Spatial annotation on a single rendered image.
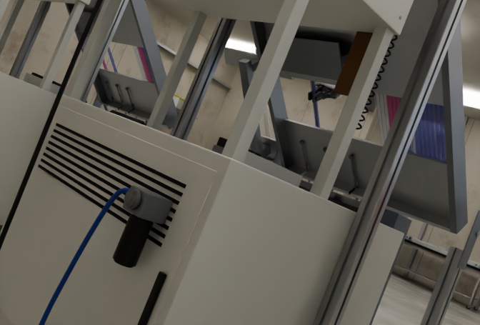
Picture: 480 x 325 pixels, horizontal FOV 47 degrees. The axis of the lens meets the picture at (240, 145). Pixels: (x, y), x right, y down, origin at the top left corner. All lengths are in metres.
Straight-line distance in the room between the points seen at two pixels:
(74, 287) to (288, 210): 0.46
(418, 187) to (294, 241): 0.70
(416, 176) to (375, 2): 0.71
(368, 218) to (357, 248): 0.07
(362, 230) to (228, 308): 0.35
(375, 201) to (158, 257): 0.49
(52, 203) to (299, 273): 0.59
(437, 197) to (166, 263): 0.96
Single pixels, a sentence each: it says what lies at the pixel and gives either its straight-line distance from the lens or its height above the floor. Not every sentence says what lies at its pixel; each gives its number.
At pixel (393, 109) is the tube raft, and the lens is 1.67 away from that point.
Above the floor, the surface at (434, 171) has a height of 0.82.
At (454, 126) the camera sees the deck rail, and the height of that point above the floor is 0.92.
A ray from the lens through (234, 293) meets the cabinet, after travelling 1.06.
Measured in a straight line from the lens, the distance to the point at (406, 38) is 1.53.
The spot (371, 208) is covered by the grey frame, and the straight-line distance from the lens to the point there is 1.24.
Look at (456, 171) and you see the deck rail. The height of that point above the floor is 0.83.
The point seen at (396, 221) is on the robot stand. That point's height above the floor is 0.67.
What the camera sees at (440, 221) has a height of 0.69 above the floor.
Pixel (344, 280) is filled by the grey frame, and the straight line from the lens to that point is 1.24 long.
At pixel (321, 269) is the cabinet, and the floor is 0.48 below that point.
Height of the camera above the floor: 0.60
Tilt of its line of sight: 3 degrees up
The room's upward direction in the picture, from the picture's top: 22 degrees clockwise
